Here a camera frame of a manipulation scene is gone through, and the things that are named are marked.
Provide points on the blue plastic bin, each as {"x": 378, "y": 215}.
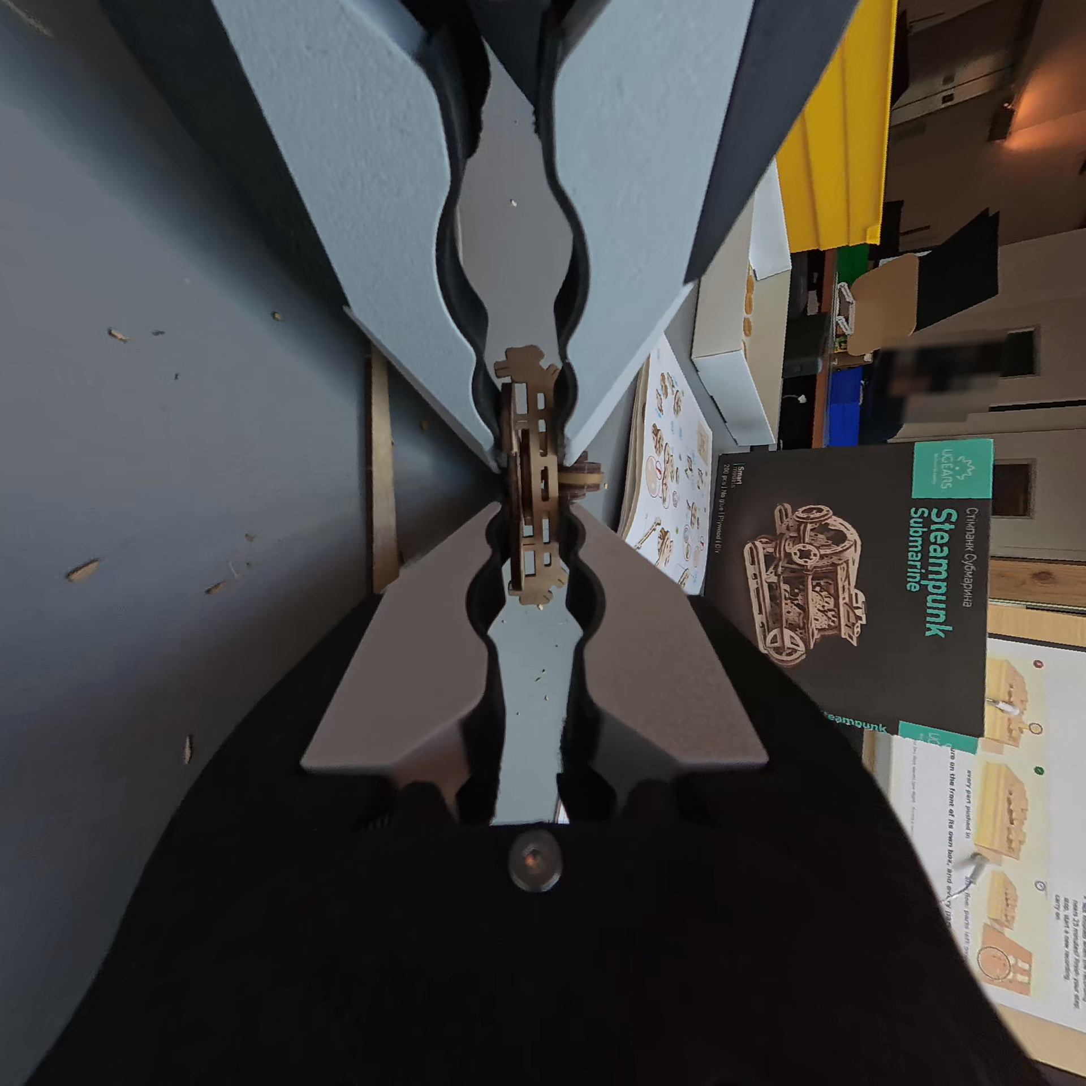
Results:
{"x": 857, "y": 407}

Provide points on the white cardboard box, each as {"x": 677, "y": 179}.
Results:
{"x": 738, "y": 382}

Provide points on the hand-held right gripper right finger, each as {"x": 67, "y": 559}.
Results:
{"x": 670, "y": 679}

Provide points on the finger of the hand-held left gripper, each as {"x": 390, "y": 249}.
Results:
{"x": 628, "y": 170}
{"x": 356, "y": 170}

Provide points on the white plastic linkage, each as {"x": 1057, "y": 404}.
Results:
{"x": 846, "y": 310}

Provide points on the wooden clipboard with instruction sheet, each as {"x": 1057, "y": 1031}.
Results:
{"x": 1018, "y": 806}

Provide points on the wooden model assembly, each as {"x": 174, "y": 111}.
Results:
{"x": 534, "y": 492}

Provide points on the black model kit box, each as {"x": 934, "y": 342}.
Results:
{"x": 848, "y": 594}

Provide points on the thin wooden stick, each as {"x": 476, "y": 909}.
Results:
{"x": 382, "y": 475}

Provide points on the pile of wooden rings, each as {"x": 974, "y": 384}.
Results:
{"x": 749, "y": 297}

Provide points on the open instruction booklet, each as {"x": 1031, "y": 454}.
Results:
{"x": 670, "y": 475}

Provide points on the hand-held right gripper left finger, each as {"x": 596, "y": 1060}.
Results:
{"x": 399, "y": 679}

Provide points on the yellow plastic bin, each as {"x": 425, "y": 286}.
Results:
{"x": 836, "y": 127}

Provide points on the brown cardboard sheet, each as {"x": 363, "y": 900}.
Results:
{"x": 882, "y": 305}

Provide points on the green plastic bin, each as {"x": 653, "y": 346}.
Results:
{"x": 853, "y": 263}

